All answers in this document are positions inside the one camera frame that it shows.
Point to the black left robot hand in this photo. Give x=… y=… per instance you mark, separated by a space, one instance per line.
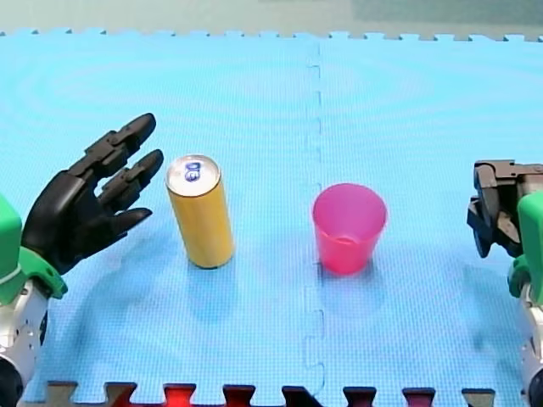
x=59 y=216

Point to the pink plastic cup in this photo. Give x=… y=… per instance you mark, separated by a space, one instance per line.
x=348 y=229

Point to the yellow drink can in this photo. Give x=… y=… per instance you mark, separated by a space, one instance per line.
x=199 y=212

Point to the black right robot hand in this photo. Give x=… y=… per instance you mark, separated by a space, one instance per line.
x=494 y=203

